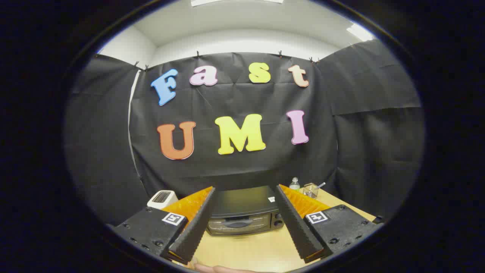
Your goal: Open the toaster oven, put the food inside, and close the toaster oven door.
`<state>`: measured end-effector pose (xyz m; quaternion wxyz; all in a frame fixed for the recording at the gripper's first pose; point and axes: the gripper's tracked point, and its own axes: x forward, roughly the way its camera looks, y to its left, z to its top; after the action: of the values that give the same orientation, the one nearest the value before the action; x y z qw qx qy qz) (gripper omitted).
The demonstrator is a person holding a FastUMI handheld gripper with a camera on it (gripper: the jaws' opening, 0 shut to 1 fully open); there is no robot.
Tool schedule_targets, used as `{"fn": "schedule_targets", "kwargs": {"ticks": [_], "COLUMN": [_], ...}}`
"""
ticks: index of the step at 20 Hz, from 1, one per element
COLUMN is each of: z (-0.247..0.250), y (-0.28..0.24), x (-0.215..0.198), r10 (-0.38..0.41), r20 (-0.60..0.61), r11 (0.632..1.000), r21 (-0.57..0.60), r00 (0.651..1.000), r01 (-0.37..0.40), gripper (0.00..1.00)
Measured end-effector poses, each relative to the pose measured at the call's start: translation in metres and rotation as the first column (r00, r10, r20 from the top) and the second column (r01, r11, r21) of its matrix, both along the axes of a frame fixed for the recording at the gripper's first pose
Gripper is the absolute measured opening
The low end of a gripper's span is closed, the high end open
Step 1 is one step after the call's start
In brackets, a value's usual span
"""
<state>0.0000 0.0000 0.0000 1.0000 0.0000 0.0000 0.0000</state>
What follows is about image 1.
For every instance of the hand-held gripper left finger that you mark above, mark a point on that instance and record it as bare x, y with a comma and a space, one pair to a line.
197, 227

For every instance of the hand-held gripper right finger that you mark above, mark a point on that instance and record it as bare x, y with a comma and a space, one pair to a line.
297, 227

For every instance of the black toaster oven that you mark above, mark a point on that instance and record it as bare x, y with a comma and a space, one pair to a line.
242, 201

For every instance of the white pop-up toaster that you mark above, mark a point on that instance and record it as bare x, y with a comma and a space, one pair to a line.
161, 199

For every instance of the clear plastic bottle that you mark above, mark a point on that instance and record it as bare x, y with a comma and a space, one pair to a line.
294, 185

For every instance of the metal spoon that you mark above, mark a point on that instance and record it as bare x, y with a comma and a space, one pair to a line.
321, 185

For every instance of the ceiling light panel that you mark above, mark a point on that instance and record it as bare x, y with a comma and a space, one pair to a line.
360, 32
235, 2

